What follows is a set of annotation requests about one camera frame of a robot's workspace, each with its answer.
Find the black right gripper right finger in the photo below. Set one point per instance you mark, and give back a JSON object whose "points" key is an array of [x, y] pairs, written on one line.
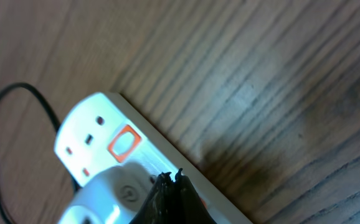
{"points": [[189, 208]]}

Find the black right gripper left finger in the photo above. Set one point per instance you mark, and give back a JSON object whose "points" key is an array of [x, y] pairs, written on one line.
{"points": [[156, 208]]}

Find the white charger plug adapter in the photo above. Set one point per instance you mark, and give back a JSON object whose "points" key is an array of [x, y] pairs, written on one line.
{"points": [[113, 196]]}

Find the white power strip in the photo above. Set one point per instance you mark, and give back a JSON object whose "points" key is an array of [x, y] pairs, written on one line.
{"points": [[104, 130]]}

